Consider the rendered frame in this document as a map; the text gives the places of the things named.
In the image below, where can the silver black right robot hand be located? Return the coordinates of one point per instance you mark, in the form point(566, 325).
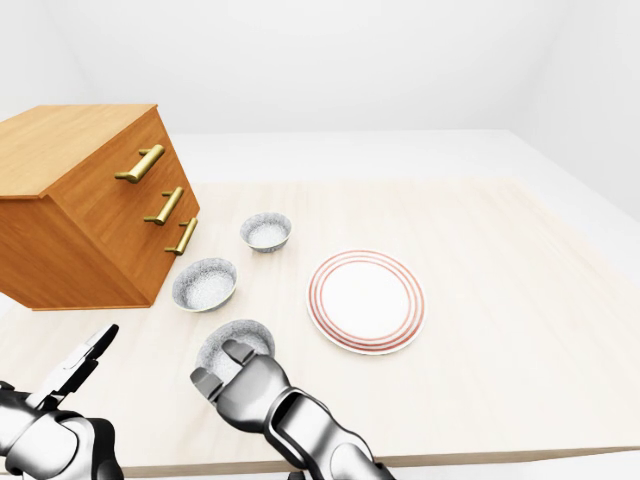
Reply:
point(252, 395)

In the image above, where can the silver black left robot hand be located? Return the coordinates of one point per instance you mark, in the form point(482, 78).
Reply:
point(45, 440)

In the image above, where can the patterned grey bowl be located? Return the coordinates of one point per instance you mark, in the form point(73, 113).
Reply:
point(265, 232)
point(205, 286)
point(222, 337)

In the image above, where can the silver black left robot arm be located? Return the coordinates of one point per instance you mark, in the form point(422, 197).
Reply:
point(107, 450)

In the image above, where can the white plate with red rings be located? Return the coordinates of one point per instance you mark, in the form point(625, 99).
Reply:
point(365, 301)

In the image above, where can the small dark shape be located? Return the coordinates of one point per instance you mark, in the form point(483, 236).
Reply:
point(296, 475)

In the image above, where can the small wooden cabinet drawer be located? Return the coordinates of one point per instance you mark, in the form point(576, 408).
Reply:
point(152, 270)

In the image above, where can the medium wooden cabinet drawer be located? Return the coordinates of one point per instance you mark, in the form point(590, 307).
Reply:
point(131, 231)

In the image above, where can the large wooden cabinet drawer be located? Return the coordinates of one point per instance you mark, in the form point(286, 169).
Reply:
point(105, 185)

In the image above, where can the wooden cabinet with drawers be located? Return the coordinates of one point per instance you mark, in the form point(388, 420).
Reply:
point(45, 150)

